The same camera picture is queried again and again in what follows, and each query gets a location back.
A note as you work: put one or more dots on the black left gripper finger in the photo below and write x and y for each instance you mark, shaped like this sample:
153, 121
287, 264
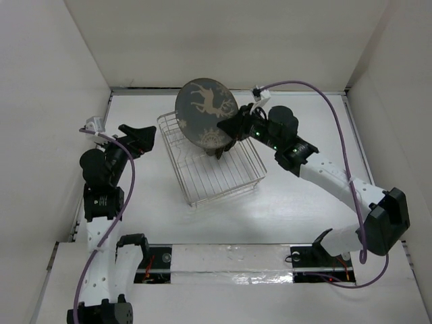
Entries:
131, 132
145, 140

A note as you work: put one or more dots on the grey plate tree pattern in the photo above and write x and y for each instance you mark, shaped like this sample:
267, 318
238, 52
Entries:
199, 106

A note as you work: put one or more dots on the steel wire dish rack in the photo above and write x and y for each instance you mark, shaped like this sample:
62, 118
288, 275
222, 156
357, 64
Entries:
203, 178

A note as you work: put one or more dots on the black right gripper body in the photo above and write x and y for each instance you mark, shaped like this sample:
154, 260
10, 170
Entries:
256, 128

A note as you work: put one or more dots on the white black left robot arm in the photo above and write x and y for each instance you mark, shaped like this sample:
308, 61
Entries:
105, 282

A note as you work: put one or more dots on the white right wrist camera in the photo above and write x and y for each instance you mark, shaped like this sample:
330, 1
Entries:
261, 97

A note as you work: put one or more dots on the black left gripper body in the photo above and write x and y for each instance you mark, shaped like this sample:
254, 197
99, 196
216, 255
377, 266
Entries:
117, 158

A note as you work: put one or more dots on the silver front table rail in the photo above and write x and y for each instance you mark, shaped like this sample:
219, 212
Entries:
244, 264

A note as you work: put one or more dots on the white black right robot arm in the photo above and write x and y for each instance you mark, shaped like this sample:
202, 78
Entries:
384, 214

